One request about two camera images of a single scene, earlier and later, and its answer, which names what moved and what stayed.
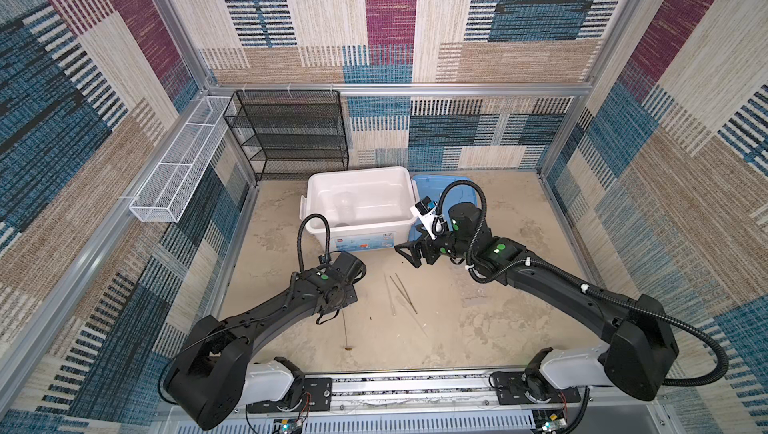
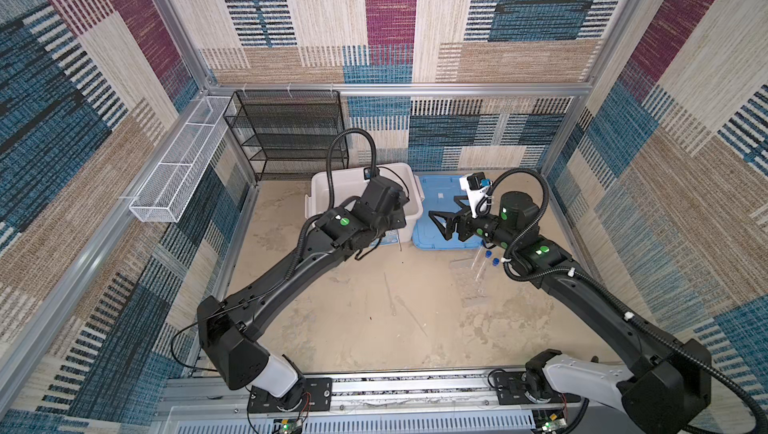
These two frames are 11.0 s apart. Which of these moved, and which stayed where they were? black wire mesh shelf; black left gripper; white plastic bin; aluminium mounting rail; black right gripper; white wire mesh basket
Moved: black right gripper; black left gripper
Stayed: black wire mesh shelf; white plastic bin; aluminium mounting rail; white wire mesh basket
